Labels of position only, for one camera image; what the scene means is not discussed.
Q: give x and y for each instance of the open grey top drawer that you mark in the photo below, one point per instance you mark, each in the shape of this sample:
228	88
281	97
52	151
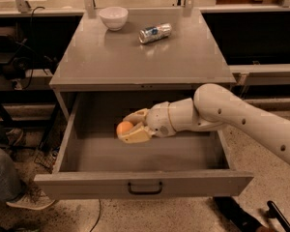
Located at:
94	163

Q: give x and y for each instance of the grey sneaker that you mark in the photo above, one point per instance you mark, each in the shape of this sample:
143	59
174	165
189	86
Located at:
33	199

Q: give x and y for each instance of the silver blue drink can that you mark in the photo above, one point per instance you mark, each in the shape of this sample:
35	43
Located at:
155	33

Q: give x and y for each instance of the grey cabinet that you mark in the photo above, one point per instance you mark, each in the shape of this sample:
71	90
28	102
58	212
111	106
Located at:
97	59

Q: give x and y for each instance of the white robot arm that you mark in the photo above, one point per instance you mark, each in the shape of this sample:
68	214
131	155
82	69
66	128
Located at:
211	107

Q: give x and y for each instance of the person leg in jeans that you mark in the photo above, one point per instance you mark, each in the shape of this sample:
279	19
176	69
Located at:
11	187

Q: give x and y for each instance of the black shoe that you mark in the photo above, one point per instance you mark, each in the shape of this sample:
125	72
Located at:
245	222

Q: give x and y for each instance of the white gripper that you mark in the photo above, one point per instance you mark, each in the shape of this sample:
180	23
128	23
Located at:
159	119

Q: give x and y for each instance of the orange fruit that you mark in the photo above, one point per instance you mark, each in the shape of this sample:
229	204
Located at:
123	127

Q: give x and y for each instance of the white ceramic bowl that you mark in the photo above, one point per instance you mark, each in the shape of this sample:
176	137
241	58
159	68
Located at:
114	18

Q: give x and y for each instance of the black drawer handle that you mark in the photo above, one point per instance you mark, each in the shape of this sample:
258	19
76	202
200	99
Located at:
145	189

